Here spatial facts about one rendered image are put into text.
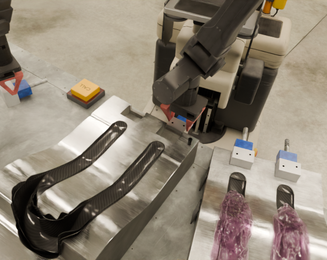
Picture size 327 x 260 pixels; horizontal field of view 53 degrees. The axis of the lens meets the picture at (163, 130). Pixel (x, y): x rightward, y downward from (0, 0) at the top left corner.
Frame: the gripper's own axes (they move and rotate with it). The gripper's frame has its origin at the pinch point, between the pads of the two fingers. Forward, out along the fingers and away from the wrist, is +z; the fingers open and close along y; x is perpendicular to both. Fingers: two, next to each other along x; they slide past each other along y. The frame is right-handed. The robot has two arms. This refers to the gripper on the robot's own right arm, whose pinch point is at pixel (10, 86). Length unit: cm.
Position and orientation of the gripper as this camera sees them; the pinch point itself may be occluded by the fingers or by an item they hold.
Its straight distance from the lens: 101.6
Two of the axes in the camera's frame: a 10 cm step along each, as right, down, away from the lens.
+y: 6.1, 6.2, -5.0
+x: 7.9, -4.1, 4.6
